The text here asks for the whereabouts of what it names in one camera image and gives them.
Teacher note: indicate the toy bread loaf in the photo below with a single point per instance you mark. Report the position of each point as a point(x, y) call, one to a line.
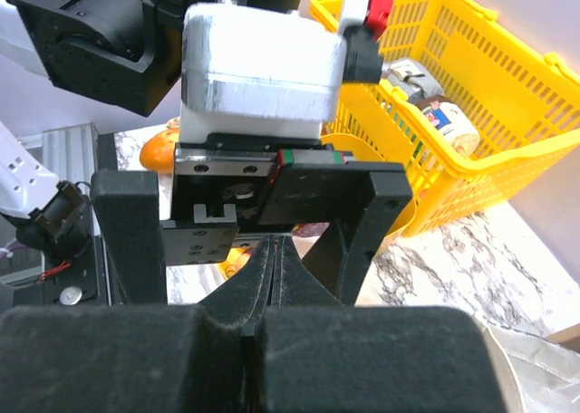
point(157, 154)

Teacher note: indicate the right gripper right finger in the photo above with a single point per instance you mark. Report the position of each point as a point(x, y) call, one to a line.
point(335, 358)

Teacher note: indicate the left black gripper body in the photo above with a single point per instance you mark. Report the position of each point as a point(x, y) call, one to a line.
point(230, 191)

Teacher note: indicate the brown milk carton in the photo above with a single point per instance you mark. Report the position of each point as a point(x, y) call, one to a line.
point(451, 122)

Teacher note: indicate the beige canvas tote bag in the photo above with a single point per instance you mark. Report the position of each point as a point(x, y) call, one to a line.
point(536, 371)

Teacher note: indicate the yellow plastic shopping basket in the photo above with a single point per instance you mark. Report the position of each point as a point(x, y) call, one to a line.
point(525, 106)

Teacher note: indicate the grey wrapped package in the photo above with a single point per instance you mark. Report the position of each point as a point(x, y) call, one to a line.
point(413, 78)

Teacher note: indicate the banana print plastic bag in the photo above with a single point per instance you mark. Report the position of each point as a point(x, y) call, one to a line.
point(236, 260)

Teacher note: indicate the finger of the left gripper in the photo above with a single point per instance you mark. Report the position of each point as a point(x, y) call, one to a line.
point(368, 197)
point(126, 204)

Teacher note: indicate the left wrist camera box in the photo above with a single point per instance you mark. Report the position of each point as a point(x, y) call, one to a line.
point(256, 72)

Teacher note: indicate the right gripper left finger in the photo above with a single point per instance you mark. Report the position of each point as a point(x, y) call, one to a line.
point(133, 358)

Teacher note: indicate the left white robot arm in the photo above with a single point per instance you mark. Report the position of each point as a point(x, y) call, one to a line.
point(129, 53)

